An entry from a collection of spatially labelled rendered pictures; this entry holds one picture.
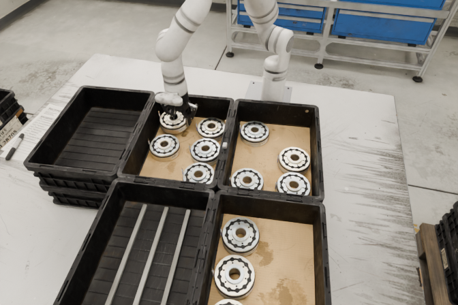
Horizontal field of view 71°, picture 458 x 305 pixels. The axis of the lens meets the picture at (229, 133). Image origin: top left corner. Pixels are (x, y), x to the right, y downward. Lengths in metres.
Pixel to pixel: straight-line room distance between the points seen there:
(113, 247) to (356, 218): 0.78
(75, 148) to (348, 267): 0.99
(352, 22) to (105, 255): 2.45
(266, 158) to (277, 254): 0.34
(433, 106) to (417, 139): 0.43
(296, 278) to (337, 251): 0.24
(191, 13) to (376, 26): 2.16
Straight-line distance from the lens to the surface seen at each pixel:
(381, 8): 2.80
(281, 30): 1.19
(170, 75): 1.01
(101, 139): 1.27
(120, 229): 1.02
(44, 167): 1.11
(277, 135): 1.19
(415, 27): 2.95
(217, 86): 1.61
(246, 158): 1.11
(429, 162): 2.52
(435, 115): 2.91
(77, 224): 1.24
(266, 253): 0.94
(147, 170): 1.11
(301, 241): 0.97
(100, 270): 0.98
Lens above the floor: 1.69
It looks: 46 degrees down
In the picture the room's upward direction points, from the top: 1 degrees counter-clockwise
